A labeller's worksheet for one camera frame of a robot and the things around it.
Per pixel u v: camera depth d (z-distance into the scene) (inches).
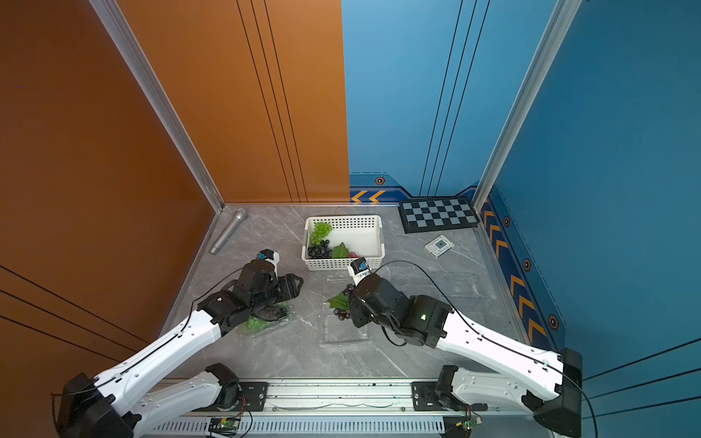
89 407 15.0
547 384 15.4
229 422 28.3
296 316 34.8
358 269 23.3
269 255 28.1
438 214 44.2
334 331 34.0
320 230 41.5
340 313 27.4
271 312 32.6
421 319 18.3
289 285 27.7
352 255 39.1
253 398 29.0
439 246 41.3
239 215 44.3
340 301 27.2
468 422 27.4
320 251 38.3
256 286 23.6
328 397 29.8
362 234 43.2
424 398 28.5
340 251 38.0
